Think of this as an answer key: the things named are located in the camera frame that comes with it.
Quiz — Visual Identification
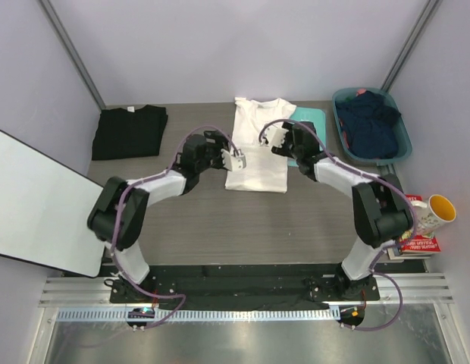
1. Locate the red book stack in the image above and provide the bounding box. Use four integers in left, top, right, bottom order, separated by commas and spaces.
387, 195, 440, 260

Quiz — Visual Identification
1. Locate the dark blue clothes pile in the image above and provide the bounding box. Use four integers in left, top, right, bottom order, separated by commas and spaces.
336, 90, 401, 159

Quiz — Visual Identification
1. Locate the white printed t shirt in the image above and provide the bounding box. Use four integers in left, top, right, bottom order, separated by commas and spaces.
225, 97, 296, 193

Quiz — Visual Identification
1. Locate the white board panel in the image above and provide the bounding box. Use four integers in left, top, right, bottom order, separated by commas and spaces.
0, 130, 104, 278

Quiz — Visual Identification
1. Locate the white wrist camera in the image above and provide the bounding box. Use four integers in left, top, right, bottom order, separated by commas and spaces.
259, 124, 288, 148
221, 149, 246, 171

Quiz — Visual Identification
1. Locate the folded black t shirt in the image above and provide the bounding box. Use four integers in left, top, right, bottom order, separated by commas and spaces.
92, 105, 168, 161

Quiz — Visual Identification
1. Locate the white yellow floral mug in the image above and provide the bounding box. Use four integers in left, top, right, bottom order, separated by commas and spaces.
412, 194, 456, 236

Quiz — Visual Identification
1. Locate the aluminium rail frame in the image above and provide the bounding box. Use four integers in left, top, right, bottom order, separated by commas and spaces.
30, 265, 468, 363

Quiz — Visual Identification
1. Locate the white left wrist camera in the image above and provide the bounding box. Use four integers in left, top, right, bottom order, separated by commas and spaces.
221, 149, 246, 171

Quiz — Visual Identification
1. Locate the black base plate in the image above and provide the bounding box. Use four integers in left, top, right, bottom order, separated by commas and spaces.
100, 263, 428, 304

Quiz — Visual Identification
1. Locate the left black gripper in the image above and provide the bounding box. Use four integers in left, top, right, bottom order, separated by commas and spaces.
196, 131, 230, 174

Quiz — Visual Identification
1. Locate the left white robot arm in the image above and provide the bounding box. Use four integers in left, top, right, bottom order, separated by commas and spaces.
87, 130, 246, 303

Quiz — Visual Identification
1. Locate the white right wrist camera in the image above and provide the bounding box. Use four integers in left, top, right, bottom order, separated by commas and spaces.
259, 124, 288, 148

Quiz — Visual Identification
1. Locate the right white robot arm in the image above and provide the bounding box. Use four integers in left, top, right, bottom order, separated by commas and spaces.
258, 119, 415, 300

